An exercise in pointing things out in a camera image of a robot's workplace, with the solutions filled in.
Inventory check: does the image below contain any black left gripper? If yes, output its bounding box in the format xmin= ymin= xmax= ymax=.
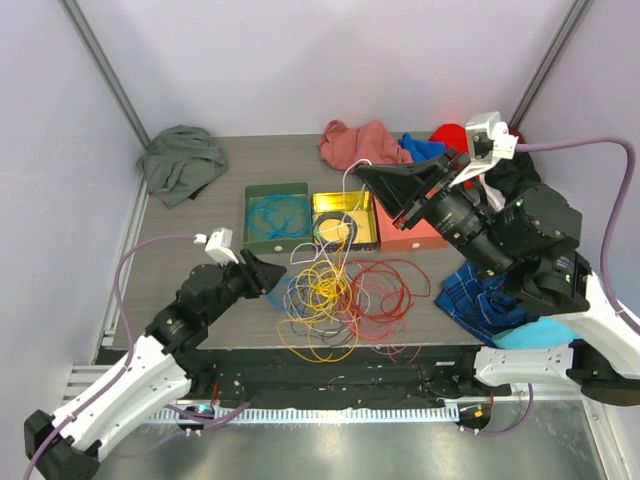
xmin=202 ymin=248 xmax=285 ymax=325

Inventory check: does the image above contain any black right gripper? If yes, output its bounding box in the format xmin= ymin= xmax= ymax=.
xmin=357 ymin=147 xmax=514 ymax=279

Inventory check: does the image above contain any grey cable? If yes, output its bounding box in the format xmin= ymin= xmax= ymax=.
xmin=313 ymin=211 xmax=360 ymax=246

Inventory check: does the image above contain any white cable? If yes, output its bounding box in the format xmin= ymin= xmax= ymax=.
xmin=282 ymin=158 xmax=374 ymax=321

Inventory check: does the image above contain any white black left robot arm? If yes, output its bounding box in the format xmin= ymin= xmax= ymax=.
xmin=24 ymin=249 xmax=287 ymax=479

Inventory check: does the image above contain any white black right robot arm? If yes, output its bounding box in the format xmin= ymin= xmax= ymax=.
xmin=354 ymin=149 xmax=639 ymax=407

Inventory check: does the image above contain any orange plastic tray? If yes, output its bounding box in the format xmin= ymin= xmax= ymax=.
xmin=374 ymin=199 xmax=448 ymax=253

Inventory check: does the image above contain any yellow metal tin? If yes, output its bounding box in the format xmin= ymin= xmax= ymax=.
xmin=311 ymin=191 xmax=379 ymax=252

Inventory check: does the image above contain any green plastic tray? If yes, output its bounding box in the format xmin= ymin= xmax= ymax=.
xmin=243 ymin=182 xmax=313 ymax=255

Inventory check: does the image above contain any pink cloth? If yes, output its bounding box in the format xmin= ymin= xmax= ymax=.
xmin=318 ymin=120 xmax=413 ymax=171

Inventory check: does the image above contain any white cloth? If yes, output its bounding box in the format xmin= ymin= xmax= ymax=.
xmin=479 ymin=174 xmax=506 ymax=211

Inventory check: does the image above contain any black cloth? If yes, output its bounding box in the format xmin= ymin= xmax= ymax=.
xmin=485 ymin=152 xmax=542 ymax=201

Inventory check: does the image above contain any dark red cloth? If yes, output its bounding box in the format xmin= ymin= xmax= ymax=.
xmin=509 ymin=127 xmax=524 ymax=144

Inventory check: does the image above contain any grey green cloth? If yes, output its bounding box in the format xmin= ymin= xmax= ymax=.
xmin=136 ymin=125 xmax=229 ymax=209

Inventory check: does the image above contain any blue plaid cloth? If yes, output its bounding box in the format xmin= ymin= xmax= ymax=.
xmin=435 ymin=261 xmax=539 ymax=347

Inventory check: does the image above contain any light blue cloth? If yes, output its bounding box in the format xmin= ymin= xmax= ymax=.
xmin=491 ymin=317 xmax=580 ymax=350

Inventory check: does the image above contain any dark brown cable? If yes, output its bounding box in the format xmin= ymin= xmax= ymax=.
xmin=282 ymin=269 xmax=361 ymax=349

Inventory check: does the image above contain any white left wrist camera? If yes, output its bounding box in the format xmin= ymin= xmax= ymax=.
xmin=194 ymin=227 xmax=239 ymax=266

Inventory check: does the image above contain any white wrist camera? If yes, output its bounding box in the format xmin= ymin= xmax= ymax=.
xmin=450 ymin=112 xmax=518 ymax=186
xmin=194 ymin=227 xmax=239 ymax=266

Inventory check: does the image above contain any blue cable in green tray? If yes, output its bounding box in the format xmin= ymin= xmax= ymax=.
xmin=248 ymin=192 xmax=311 ymax=239

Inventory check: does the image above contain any red cable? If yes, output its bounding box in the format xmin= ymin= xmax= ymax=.
xmin=340 ymin=257 xmax=432 ymax=362

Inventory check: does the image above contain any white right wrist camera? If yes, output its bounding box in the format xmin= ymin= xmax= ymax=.
xmin=450 ymin=112 xmax=518 ymax=186

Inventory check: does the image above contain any white slotted cable duct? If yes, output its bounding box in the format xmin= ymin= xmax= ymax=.
xmin=146 ymin=403 xmax=459 ymax=425

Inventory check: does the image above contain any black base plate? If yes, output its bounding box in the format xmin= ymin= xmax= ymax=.
xmin=185 ymin=345 xmax=512 ymax=410

